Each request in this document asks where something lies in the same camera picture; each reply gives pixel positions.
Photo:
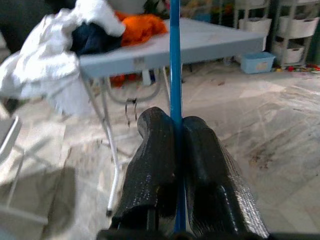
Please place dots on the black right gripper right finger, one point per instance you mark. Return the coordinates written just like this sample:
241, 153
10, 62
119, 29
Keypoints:
215, 180

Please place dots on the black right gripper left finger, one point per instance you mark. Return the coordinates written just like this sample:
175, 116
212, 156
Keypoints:
150, 162

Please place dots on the blue plastic hanger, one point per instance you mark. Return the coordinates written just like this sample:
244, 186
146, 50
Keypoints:
175, 62

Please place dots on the light blue plastic box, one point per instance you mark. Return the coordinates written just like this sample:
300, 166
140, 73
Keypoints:
257, 62

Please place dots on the orange cloth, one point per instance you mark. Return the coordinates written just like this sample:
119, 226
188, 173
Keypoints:
142, 30

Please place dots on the grey folding table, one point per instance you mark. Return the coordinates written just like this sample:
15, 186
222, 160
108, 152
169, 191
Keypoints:
200, 37

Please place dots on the dark navy cloth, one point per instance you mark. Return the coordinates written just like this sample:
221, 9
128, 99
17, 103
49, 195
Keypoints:
92, 37

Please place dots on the colourful floor toys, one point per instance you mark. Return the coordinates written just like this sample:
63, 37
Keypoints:
310, 67

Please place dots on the large white cloth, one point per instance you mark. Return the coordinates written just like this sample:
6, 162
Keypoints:
45, 57

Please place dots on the white storage drawer rack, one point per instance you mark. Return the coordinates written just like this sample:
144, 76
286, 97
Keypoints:
295, 27
255, 25

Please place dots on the green bin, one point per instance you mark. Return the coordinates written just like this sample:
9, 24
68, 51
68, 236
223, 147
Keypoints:
314, 50

